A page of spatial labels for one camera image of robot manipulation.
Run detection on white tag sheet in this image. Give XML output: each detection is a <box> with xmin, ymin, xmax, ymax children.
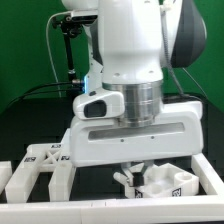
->
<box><xmin>61</xmin><ymin>128</ymin><xmax>70</xmax><ymax>145</ymax></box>

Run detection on white chair back frame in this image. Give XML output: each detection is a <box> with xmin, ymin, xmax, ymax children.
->
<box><xmin>5</xmin><ymin>143</ymin><xmax>75</xmax><ymax>203</ymax></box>

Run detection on black camera stand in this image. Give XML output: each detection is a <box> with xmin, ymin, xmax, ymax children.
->
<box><xmin>51</xmin><ymin>15</ymin><xmax>83</xmax><ymax>98</ymax></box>

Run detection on white chair seat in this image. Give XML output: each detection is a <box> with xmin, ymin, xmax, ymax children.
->
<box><xmin>113</xmin><ymin>162</ymin><xmax>200</xmax><ymax>200</ymax></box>

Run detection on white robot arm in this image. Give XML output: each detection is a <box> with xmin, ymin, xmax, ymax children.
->
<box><xmin>62</xmin><ymin>0</ymin><xmax>206</xmax><ymax>186</ymax></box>

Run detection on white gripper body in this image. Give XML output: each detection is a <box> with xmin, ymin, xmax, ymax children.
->
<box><xmin>70</xmin><ymin>101</ymin><xmax>203</xmax><ymax>167</ymax></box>

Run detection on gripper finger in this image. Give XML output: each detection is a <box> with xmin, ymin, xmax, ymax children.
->
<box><xmin>121</xmin><ymin>163</ymin><xmax>133</xmax><ymax>184</ymax></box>
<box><xmin>142</xmin><ymin>160</ymin><xmax>154</xmax><ymax>181</ymax></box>

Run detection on white camera cable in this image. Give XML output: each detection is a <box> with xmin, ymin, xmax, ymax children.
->
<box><xmin>45</xmin><ymin>11</ymin><xmax>73</xmax><ymax>99</ymax></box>

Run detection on grey camera on stand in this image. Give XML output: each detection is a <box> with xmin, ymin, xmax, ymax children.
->
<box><xmin>71</xmin><ymin>9</ymin><xmax>98</xmax><ymax>20</ymax></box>

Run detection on black cables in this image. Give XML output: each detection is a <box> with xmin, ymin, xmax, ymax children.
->
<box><xmin>4</xmin><ymin>79</ymin><xmax>84</xmax><ymax>109</ymax></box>

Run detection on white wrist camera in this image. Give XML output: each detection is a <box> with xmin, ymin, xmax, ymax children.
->
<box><xmin>73</xmin><ymin>88</ymin><xmax>125</xmax><ymax>120</ymax></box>

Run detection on white obstacle fence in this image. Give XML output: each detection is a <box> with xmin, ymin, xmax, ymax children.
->
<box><xmin>0</xmin><ymin>154</ymin><xmax>224</xmax><ymax>224</ymax></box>

